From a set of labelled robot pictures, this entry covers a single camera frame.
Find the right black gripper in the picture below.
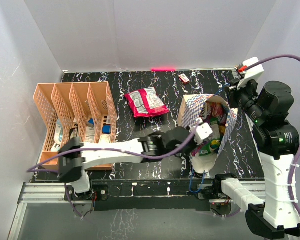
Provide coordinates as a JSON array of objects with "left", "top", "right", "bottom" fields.
[{"left": 224, "top": 75, "right": 267, "bottom": 124}]

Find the green snack packet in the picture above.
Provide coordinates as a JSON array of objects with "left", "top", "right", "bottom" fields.
[{"left": 199, "top": 117, "right": 221, "bottom": 156}]

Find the blue checkered paper bag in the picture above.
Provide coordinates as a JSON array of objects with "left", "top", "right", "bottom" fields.
[{"left": 177, "top": 94, "right": 238, "bottom": 179}]

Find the pink chips bag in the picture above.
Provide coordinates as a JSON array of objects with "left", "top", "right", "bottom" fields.
[{"left": 124, "top": 87, "right": 170, "bottom": 118}]

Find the purple candy bag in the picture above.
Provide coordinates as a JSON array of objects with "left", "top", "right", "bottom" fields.
[{"left": 200, "top": 101, "right": 227, "bottom": 125}]

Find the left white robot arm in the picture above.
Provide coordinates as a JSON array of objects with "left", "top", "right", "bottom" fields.
[{"left": 58, "top": 127, "right": 203, "bottom": 200}]

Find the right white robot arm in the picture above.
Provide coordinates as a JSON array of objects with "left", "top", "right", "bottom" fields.
[{"left": 212, "top": 79, "right": 300, "bottom": 240}]

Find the red white small box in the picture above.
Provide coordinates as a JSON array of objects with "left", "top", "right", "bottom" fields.
[{"left": 178, "top": 73, "right": 190, "bottom": 84}]

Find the red white box in organizer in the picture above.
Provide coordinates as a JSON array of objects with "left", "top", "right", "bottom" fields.
[{"left": 98, "top": 134, "right": 112, "bottom": 144}]

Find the blue small block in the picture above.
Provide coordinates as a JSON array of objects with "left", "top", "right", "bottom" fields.
[{"left": 101, "top": 124, "right": 112, "bottom": 134}]

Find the pink tape strip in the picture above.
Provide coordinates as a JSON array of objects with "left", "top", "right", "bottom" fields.
[{"left": 151, "top": 67, "right": 176, "bottom": 72}]

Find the orange plastic desk organizer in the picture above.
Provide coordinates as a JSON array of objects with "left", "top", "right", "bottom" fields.
[{"left": 33, "top": 81, "right": 118, "bottom": 170}]

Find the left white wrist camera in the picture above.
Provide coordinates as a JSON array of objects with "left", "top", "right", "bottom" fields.
[{"left": 194, "top": 118, "right": 213, "bottom": 145}]

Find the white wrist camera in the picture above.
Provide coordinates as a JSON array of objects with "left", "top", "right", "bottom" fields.
[
  {"left": 194, "top": 118, "right": 213, "bottom": 145},
  {"left": 235, "top": 57, "right": 264, "bottom": 90}
]

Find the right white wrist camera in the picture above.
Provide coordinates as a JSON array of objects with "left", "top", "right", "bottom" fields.
[{"left": 235, "top": 57, "right": 264, "bottom": 90}]

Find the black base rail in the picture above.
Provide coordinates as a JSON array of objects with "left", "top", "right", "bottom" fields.
[{"left": 64, "top": 179, "right": 236, "bottom": 215}]

